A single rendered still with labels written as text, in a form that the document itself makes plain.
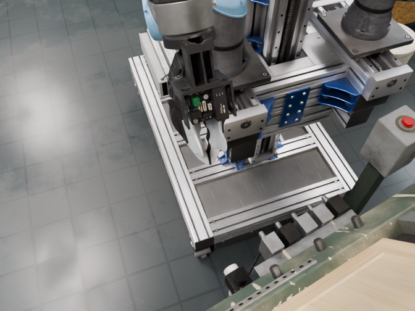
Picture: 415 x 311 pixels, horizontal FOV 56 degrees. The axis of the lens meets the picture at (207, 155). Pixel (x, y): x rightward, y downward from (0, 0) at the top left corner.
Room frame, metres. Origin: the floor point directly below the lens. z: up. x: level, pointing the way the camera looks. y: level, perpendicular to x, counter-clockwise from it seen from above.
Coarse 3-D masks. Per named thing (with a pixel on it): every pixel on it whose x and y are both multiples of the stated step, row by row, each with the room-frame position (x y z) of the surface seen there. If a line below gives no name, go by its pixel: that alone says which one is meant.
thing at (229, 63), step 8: (216, 48) 0.85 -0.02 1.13; (224, 48) 0.84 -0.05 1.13; (232, 48) 0.85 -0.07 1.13; (240, 48) 0.87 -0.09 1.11; (216, 56) 0.84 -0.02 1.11; (224, 56) 0.84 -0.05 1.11; (232, 56) 0.85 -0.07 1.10; (240, 56) 0.86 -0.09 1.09; (216, 64) 0.84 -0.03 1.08; (224, 64) 0.83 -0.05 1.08; (232, 64) 0.84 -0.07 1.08; (240, 64) 0.85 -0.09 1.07; (224, 72) 0.83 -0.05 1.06; (232, 72) 0.83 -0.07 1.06; (240, 72) 0.85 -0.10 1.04
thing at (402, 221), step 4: (408, 212) 0.47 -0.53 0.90; (412, 212) 0.46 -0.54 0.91; (404, 216) 0.45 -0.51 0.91; (408, 216) 0.45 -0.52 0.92; (412, 216) 0.44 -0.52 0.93; (400, 220) 0.44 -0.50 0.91; (404, 220) 0.43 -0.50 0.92; (408, 220) 0.43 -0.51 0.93; (412, 220) 0.42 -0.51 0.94; (400, 224) 0.43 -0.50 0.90; (404, 224) 0.43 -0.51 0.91; (408, 224) 0.42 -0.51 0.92; (412, 224) 0.42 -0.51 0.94; (404, 228) 0.42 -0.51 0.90; (408, 228) 0.42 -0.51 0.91; (412, 228) 0.41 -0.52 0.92; (404, 232) 0.42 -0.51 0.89; (408, 232) 0.41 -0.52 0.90; (412, 232) 0.41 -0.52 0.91
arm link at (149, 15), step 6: (144, 0) 0.88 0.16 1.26; (150, 0) 0.86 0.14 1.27; (144, 6) 0.86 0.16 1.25; (150, 6) 0.86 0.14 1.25; (144, 12) 0.85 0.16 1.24; (150, 12) 0.84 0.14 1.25; (150, 18) 0.83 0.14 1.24; (150, 24) 0.83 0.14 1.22; (156, 24) 0.83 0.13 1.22; (150, 30) 0.82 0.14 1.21; (156, 30) 0.82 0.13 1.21; (156, 36) 0.83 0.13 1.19
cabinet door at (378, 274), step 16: (384, 240) 0.39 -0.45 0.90; (368, 256) 0.34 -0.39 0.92; (384, 256) 0.33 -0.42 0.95; (400, 256) 0.32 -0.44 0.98; (336, 272) 0.31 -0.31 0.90; (352, 272) 0.30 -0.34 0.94; (368, 272) 0.29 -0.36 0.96; (384, 272) 0.28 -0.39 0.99; (400, 272) 0.27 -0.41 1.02; (320, 288) 0.26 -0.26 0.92; (336, 288) 0.26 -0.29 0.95; (352, 288) 0.25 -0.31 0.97; (368, 288) 0.24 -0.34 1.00; (384, 288) 0.23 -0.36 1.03; (400, 288) 0.23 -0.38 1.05; (288, 304) 0.23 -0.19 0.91; (304, 304) 0.22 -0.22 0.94; (320, 304) 0.22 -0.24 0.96; (336, 304) 0.21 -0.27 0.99; (352, 304) 0.20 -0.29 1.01; (368, 304) 0.20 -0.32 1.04; (384, 304) 0.19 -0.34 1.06; (400, 304) 0.19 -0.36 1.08
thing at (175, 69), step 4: (176, 52) 0.43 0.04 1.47; (176, 56) 0.42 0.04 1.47; (172, 60) 0.44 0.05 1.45; (176, 60) 0.42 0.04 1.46; (172, 64) 0.44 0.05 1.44; (176, 64) 0.42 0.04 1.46; (180, 64) 0.41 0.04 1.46; (172, 68) 0.44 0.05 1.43; (176, 68) 0.42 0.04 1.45; (180, 68) 0.41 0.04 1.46; (172, 72) 0.44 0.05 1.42; (176, 72) 0.42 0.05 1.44; (180, 72) 0.42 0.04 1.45; (168, 76) 0.47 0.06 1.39; (172, 76) 0.44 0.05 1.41
